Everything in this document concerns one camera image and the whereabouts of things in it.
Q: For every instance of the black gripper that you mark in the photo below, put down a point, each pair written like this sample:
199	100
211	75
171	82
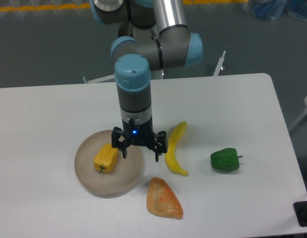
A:
139	135

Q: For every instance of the yellow bell pepper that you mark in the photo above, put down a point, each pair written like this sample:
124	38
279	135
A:
105	160

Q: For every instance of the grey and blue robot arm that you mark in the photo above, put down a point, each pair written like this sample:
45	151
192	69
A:
169	45

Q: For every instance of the beige round plate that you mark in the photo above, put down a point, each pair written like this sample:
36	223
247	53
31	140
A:
124	176

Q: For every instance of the green bell pepper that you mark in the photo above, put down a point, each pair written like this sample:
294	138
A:
225	160

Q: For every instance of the yellow banana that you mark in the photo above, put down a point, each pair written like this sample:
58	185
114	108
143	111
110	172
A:
170	158

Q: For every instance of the orange puff pastry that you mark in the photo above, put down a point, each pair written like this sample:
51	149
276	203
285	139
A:
161	200

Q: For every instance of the black device at table edge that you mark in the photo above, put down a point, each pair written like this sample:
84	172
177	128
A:
301	212

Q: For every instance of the blue plastic bags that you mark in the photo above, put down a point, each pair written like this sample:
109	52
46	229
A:
272	9

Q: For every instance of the white metal frame bar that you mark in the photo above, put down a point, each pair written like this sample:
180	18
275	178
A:
220	67

